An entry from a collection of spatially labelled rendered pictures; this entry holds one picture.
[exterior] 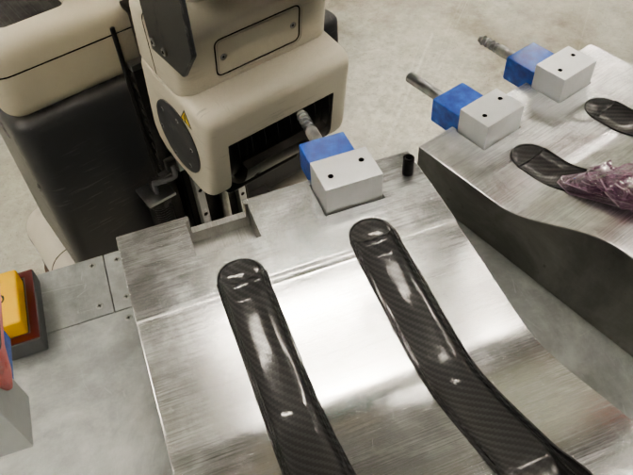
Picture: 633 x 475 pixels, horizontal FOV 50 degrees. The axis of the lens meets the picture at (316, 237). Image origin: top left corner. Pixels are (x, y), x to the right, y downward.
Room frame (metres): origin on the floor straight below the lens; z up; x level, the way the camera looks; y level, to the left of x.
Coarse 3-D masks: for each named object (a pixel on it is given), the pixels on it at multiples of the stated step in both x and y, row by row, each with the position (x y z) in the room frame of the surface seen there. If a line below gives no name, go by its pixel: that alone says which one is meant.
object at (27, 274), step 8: (24, 272) 0.39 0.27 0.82; (24, 280) 0.38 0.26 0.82; (32, 280) 0.38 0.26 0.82; (32, 288) 0.37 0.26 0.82; (32, 296) 0.36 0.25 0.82; (32, 304) 0.36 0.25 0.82; (32, 312) 0.35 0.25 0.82; (32, 320) 0.34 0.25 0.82; (32, 328) 0.33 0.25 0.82; (24, 336) 0.32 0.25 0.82; (32, 336) 0.32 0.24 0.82; (16, 344) 0.32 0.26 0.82
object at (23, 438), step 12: (12, 372) 0.23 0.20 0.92; (0, 396) 0.19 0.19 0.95; (12, 396) 0.20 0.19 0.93; (24, 396) 0.22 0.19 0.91; (0, 408) 0.19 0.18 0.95; (12, 408) 0.20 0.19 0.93; (24, 408) 0.21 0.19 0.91; (0, 420) 0.18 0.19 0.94; (12, 420) 0.19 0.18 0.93; (24, 420) 0.20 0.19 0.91; (0, 432) 0.18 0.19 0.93; (12, 432) 0.18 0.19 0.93; (24, 432) 0.19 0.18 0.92; (0, 444) 0.18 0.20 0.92; (12, 444) 0.18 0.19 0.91; (24, 444) 0.18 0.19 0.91; (0, 456) 0.18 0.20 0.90
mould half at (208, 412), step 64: (384, 192) 0.39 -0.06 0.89; (128, 256) 0.34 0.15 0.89; (192, 256) 0.34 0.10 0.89; (256, 256) 0.33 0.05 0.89; (320, 256) 0.33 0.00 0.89; (448, 256) 0.32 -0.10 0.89; (192, 320) 0.28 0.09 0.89; (320, 320) 0.27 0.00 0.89; (384, 320) 0.27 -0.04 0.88; (448, 320) 0.27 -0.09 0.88; (512, 320) 0.26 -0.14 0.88; (192, 384) 0.23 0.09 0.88; (320, 384) 0.22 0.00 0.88; (384, 384) 0.22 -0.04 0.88; (512, 384) 0.21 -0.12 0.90; (576, 384) 0.20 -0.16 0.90; (192, 448) 0.19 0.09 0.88; (256, 448) 0.18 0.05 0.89; (384, 448) 0.17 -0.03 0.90; (448, 448) 0.16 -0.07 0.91; (576, 448) 0.15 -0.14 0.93
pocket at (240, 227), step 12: (228, 216) 0.39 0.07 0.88; (240, 216) 0.39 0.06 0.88; (192, 228) 0.38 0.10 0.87; (204, 228) 0.38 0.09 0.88; (216, 228) 0.38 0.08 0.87; (228, 228) 0.39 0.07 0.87; (240, 228) 0.39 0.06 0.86; (252, 228) 0.39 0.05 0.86; (192, 240) 0.38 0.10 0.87; (204, 240) 0.38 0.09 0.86; (216, 240) 0.38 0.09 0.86; (228, 240) 0.38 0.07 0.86; (240, 240) 0.38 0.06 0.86; (204, 252) 0.37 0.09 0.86
